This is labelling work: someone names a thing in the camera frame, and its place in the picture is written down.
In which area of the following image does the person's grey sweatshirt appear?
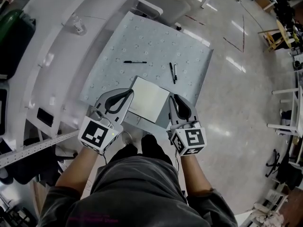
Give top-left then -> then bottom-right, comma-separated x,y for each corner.
38,156 -> 239,227

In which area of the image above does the yellow round table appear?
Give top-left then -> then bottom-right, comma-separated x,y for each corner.
276,19 -> 294,50

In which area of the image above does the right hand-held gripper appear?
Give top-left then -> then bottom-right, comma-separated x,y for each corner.
166,94 -> 207,157

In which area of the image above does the person's leg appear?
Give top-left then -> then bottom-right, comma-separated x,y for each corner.
109,143 -> 140,164
141,134 -> 174,166

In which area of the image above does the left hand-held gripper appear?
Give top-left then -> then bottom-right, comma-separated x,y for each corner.
78,87 -> 136,156

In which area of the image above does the person's left leg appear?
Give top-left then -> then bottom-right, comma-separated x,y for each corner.
109,143 -> 140,164

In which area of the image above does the perforated metal rail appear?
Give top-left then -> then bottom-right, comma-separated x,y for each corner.
0,130 -> 80,169

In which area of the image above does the green chair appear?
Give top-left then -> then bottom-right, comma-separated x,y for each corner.
0,9 -> 25,45

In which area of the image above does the person's left forearm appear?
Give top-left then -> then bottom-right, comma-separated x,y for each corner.
55,147 -> 99,200

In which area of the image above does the grey patterned tablecloth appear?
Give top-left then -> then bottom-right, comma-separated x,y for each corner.
79,10 -> 215,130

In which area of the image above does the white office chair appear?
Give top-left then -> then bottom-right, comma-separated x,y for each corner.
135,0 -> 194,29

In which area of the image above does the black monitor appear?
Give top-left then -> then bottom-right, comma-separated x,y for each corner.
0,82 -> 9,137

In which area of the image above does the white tiered desk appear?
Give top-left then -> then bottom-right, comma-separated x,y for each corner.
0,0 -> 141,151

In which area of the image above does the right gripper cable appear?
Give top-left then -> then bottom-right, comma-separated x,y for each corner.
174,149 -> 180,174

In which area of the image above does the floor cable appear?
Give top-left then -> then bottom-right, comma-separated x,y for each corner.
219,0 -> 267,34

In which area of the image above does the yellow chair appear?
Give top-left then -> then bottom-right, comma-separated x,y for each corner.
263,31 -> 285,53

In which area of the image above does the white notebook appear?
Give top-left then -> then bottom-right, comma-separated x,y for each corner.
127,76 -> 171,125

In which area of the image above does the person's right forearm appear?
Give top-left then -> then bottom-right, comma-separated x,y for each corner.
180,153 -> 213,194

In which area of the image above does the black office chair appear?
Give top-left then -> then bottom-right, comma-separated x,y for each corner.
265,148 -> 303,192

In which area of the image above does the clear plastic cup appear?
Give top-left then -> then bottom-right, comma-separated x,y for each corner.
70,16 -> 88,36

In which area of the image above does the white cable loop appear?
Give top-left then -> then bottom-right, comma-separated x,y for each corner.
120,130 -> 134,147

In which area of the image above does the person's right leg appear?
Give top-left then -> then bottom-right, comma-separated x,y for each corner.
141,134 -> 174,166

